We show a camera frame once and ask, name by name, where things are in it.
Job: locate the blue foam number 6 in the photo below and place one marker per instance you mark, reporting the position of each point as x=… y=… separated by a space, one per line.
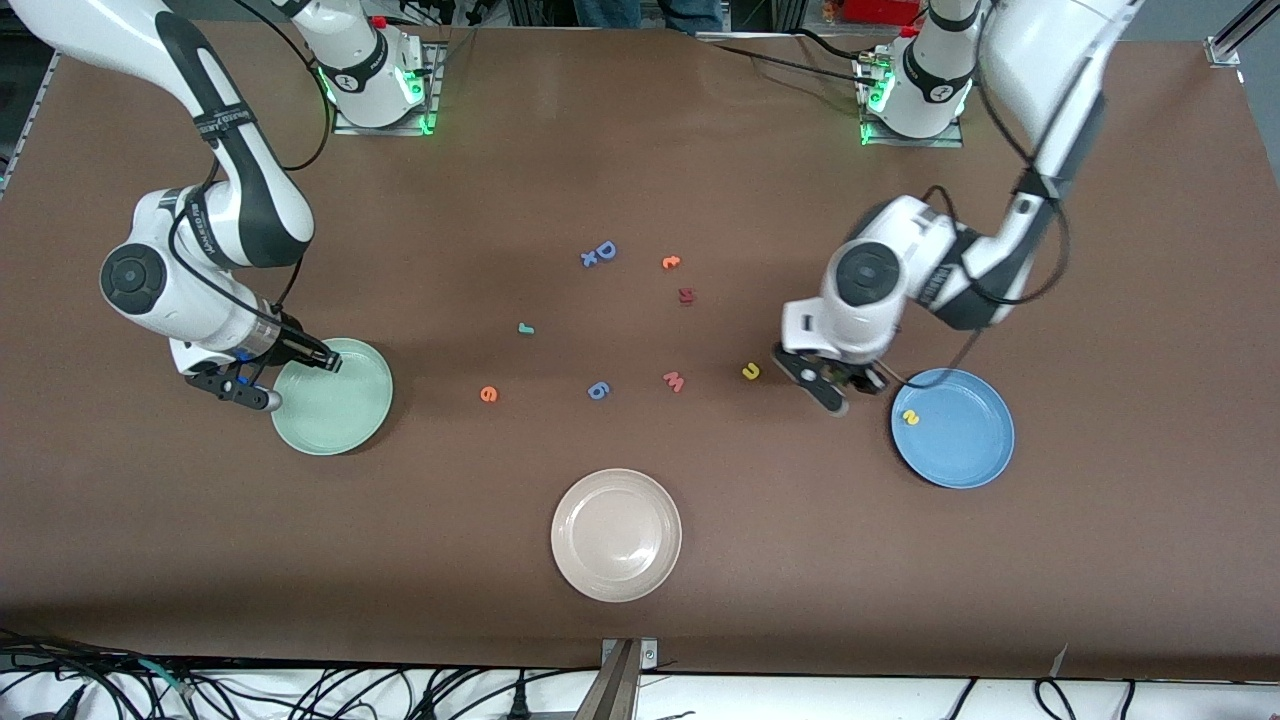
x=592 y=390

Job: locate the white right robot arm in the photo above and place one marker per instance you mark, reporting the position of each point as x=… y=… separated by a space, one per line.
x=195 y=300

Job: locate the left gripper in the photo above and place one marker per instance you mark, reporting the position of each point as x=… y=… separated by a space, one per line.
x=862 y=377

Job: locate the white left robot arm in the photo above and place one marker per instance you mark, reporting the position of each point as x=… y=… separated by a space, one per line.
x=1040 y=50

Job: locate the grey metal bar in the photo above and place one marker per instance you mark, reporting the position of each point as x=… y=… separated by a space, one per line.
x=610 y=695

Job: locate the beige plate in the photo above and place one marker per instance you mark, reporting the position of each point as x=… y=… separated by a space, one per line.
x=616 y=535

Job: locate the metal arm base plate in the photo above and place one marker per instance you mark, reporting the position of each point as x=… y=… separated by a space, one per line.
x=910 y=143
x=433 y=70

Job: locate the brown table cover sheet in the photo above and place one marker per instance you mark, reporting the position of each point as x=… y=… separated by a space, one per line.
x=640 y=150

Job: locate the person legs in jeans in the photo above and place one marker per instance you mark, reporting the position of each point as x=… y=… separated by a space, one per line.
x=650 y=12

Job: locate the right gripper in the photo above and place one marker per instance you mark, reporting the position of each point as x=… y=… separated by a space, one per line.
x=289 y=347

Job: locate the blue foam letter D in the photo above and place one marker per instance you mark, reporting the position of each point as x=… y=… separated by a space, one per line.
x=612 y=252

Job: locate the mint green plate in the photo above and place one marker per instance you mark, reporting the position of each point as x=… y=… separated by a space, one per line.
x=335 y=410

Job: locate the blue plate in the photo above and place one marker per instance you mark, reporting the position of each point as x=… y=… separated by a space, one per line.
x=960 y=440

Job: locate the metal clamp plate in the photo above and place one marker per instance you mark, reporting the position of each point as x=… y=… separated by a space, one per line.
x=645 y=652

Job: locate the red box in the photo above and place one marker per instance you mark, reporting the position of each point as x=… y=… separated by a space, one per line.
x=880 y=10

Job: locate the pink foam letter w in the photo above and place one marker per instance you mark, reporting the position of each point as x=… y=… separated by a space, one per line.
x=674 y=383

